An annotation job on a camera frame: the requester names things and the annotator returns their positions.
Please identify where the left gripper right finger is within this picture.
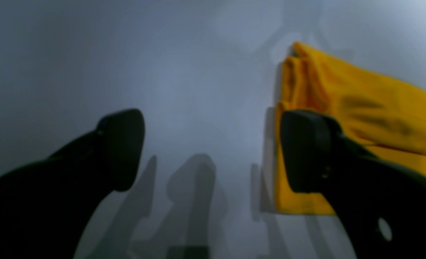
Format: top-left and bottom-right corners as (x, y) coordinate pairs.
(281, 110), (426, 259)

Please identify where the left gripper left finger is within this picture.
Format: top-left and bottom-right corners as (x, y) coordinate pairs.
(0, 109), (145, 259)

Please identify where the yellow T-shirt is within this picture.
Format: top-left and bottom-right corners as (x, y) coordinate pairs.
(274, 42), (426, 215)

